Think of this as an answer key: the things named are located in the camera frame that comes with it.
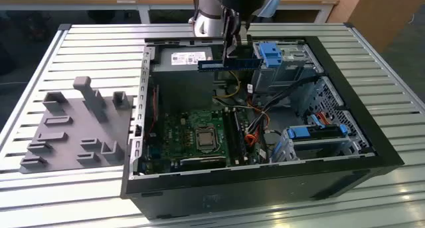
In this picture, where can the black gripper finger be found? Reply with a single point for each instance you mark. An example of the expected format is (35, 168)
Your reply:
(229, 38)
(244, 30)

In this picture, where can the RAM stick with blue label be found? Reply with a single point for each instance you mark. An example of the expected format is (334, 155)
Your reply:
(249, 63)

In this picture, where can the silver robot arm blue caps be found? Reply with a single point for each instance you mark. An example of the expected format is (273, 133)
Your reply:
(207, 11)

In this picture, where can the dark installed RAM stick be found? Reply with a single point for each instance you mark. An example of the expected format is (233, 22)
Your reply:
(229, 136)

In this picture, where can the blue plastic disk carrier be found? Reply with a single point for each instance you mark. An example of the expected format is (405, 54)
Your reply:
(270, 53)

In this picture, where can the grey power supply white label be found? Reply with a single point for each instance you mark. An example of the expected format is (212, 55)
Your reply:
(172, 66)

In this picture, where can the silver CPU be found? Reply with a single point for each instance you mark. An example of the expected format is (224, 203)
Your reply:
(205, 139)

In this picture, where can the wooden cabinet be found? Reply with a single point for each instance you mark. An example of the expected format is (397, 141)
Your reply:
(381, 11)

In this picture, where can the green motherboard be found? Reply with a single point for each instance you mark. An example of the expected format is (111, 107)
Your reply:
(176, 138)

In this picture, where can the blue carrier with black disk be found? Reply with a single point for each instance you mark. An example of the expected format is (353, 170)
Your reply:
(298, 133)

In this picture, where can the CPU socket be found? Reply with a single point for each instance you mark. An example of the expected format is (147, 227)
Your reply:
(205, 150)

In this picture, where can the black graphics card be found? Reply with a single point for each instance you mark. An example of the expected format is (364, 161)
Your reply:
(203, 162)

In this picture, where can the metal disk bay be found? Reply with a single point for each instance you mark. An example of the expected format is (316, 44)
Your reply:
(318, 148)

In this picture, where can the grey plastic parts rack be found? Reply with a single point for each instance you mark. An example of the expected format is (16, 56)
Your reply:
(76, 128)

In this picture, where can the black open PC case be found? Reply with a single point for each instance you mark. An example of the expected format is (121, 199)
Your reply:
(232, 195)

